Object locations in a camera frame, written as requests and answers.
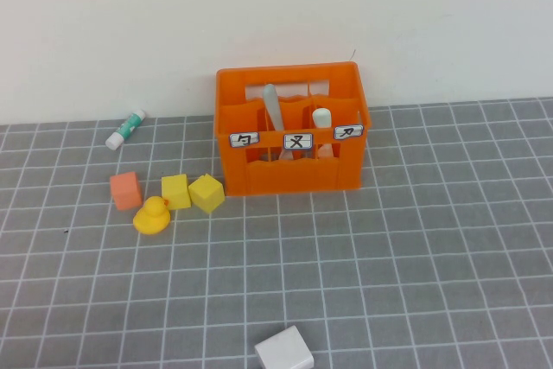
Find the white fork character label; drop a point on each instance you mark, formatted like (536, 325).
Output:
(297, 141)

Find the grey grid table mat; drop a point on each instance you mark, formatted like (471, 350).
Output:
(86, 300)

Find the white plastic knife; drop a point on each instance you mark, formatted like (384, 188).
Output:
(322, 120)

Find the orange foam cube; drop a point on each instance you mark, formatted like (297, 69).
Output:
(126, 191)

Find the white green glue stick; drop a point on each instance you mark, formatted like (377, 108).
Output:
(125, 129)

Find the white knife character label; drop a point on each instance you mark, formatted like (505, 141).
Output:
(348, 131)

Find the white spoon character label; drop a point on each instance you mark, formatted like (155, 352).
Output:
(244, 140)

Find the yellow foam cube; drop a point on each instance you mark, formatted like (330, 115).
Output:
(206, 194)
(175, 192)

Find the yellow rubber duck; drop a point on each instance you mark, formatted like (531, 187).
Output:
(150, 218)

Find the grey plastic fork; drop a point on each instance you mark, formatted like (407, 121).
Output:
(273, 105)

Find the white rectangular box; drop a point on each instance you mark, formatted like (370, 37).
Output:
(285, 349)

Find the orange plastic cutlery crate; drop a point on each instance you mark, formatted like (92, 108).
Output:
(294, 179)

